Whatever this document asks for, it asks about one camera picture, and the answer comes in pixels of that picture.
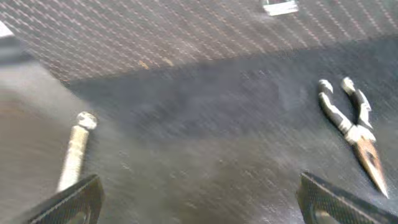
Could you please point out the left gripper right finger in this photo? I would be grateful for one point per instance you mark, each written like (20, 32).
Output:
(329, 199)

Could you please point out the metal hook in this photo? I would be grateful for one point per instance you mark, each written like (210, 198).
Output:
(280, 7)

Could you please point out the black and white pliers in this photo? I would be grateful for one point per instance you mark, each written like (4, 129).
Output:
(360, 135)

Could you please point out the black pegboard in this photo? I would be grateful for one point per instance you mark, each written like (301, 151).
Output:
(155, 31)

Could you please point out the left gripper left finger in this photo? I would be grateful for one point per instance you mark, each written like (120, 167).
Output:
(77, 202)

